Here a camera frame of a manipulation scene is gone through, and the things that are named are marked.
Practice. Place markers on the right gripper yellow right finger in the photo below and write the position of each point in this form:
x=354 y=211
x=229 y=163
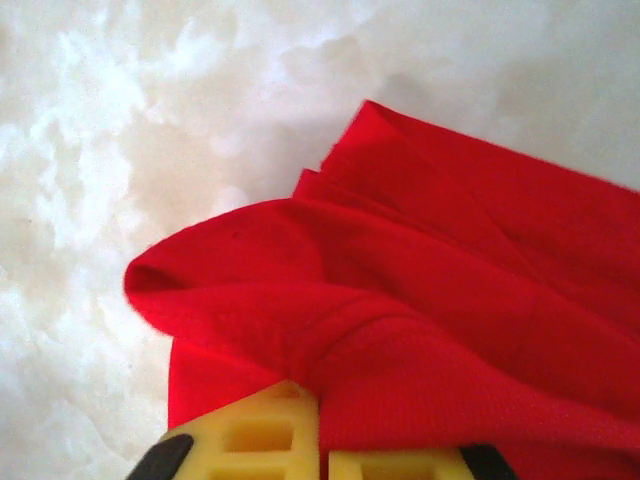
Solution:
x=400 y=465

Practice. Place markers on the red t-shirt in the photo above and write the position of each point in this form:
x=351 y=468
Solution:
x=425 y=300

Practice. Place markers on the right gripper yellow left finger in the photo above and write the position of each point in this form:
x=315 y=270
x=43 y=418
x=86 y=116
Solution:
x=250 y=440

